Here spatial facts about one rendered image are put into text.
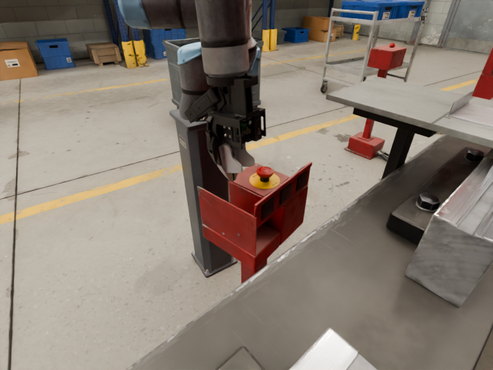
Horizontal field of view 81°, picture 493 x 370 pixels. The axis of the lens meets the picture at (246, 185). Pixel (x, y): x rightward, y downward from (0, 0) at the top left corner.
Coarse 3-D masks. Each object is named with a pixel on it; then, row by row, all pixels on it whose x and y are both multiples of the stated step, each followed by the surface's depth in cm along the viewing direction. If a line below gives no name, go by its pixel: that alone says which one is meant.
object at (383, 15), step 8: (344, 8) 322; (352, 8) 314; (360, 8) 307; (368, 8) 299; (376, 8) 292; (384, 8) 296; (392, 8) 303; (344, 16) 326; (352, 16) 317; (360, 16) 309; (368, 16) 302; (384, 16) 302; (392, 16) 308
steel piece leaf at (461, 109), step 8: (464, 96) 44; (456, 104) 43; (464, 104) 46; (472, 104) 46; (456, 112) 43; (464, 112) 43; (472, 112) 43; (480, 112) 43; (488, 112) 43; (464, 120) 41; (472, 120) 41; (480, 120) 41; (488, 120) 41
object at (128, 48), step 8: (264, 32) 594; (272, 32) 602; (264, 40) 602; (272, 40) 611; (128, 48) 474; (136, 48) 483; (144, 48) 489; (264, 48) 610; (272, 48) 619; (128, 56) 479; (136, 56) 490; (144, 56) 492; (128, 64) 487; (144, 64) 498
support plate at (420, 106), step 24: (336, 96) 50; (360, 96) 50; (384, 96) 50; (408, 96) 50; (432, 96) 50; (456, 96) 50; (408, 120) 43; (432, 120) 41; (456, 120) 41; (480, 144) 37
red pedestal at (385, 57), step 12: (372, 48) 200; (384, 48) 198; (396, 48) 198; (372, 60) 202; (384, 60) 196; (396, 60) 199; (384, 72) 207; (372, 120) 227; (360, 132) 248; (348, 144) 244; (360, 144) 235; (372, 144) 230; (372, 156) 233
